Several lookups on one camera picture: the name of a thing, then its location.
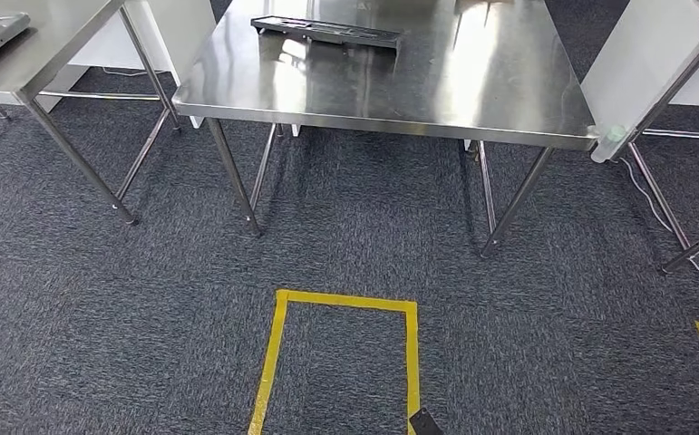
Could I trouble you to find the thin grey floor cable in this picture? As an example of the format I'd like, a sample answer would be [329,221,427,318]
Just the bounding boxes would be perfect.
[101,65,170,78]

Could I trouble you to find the yellow floor tape square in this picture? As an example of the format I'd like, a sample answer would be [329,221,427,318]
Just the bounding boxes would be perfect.
[247,289,421,435]

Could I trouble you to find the white cabinet panel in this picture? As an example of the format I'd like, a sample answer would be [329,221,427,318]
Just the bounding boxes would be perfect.
[579,0,699,164]
[39,0,218,131]

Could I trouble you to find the long black plastic panel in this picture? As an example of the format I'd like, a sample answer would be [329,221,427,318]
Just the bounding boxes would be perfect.
[250,14,403,51]

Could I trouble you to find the stainless steel workbench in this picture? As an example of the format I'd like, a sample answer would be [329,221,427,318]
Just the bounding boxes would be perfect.
[171,0,601,260]

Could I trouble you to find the white power cord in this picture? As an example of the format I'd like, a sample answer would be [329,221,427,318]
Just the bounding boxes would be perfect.
[617,157,699,307]

